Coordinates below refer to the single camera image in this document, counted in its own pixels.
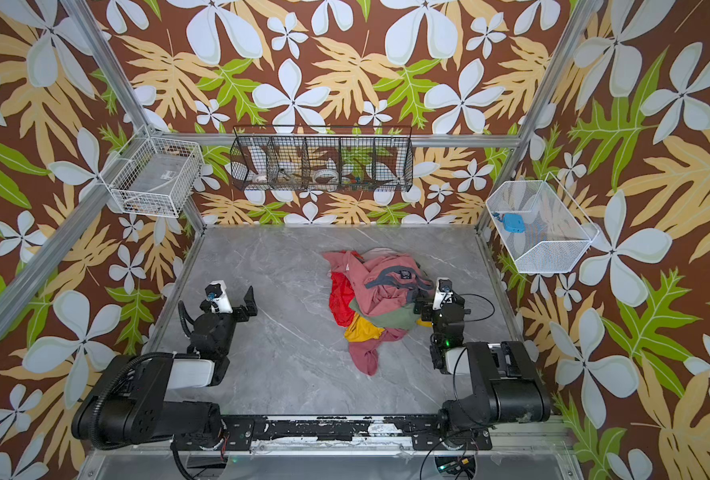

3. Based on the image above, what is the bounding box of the aluminium diagonal beam left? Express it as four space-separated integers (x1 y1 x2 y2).
0 128 152 373

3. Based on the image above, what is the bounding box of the aluminium frame post right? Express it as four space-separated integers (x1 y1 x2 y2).
476 0 596 234

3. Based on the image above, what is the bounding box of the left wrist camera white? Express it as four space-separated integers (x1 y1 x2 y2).
205 280 233 313

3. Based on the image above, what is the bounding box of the yellow cloth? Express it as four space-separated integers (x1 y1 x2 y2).
344 313 384 343

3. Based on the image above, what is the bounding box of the white wire basket left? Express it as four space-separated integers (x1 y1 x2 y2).
104 136 204 218

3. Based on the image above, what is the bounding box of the aluminium frame post left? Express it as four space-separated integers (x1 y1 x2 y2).
62 1 205 233

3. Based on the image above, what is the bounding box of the dusty pink garment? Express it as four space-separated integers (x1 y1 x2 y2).
322 251 435 317

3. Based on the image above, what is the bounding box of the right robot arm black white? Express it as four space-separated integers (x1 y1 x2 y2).
414 290 552 433

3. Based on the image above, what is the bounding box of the aluminium rear crossbar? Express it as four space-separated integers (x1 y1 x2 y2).
150 131 521 149

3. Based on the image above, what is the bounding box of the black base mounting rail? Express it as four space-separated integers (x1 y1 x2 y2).
173 414 492 453

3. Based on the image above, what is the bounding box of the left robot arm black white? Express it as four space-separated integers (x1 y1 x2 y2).
71 281 258 451

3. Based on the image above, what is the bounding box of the maroon cloth front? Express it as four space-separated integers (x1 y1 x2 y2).
348 329 408 376

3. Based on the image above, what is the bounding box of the white wire basket right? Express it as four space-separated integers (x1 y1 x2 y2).
486 174 600 276

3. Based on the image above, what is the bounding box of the red cloth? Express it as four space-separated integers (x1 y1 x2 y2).
329 272 355 328

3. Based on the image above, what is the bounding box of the black wire basket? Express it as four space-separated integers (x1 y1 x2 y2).
227 125 415 192

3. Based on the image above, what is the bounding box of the white wire basket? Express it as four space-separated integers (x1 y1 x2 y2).
104 136 204 218
486 174 600 276

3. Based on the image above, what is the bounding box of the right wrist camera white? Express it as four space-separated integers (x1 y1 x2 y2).
432 277 454 311

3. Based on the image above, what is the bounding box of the aluminium frame post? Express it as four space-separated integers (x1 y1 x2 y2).
476 0 596 234
62 1 205 233

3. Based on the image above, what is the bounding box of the olive green cloth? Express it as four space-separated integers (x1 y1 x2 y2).
349 299 420 330

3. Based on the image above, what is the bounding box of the blue object in basket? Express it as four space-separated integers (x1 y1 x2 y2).
493 212 526 234

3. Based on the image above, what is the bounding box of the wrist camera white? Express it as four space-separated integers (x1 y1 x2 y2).
432 277 454 311
205 280 233 313

